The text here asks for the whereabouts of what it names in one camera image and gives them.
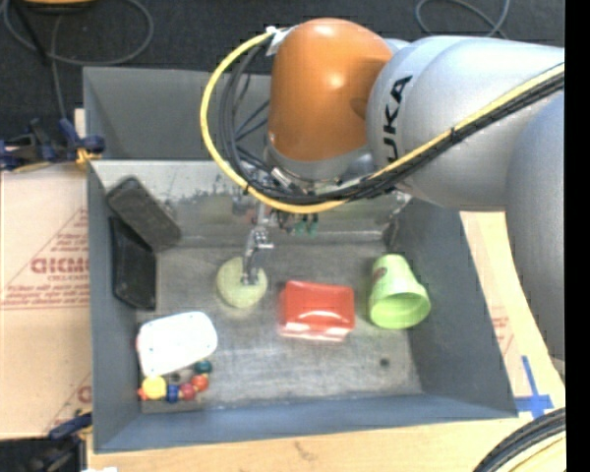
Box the light green plastic cup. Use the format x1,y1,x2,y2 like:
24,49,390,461
367,253,433,331

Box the pale green round sponge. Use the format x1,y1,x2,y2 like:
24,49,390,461
215,256,269,310

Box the grey metal bin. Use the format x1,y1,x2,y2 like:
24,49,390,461
82,66,519,454

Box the red plastic packet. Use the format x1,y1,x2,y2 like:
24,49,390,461
276,279,357,343

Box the colourful bead ring toy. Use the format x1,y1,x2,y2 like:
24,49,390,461
137,359,214,404

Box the dark green flat block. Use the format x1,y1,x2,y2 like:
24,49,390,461
105,176,183,252
108,215,158,312

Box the white flat rounded pad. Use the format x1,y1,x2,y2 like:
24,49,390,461
136,310,219,379

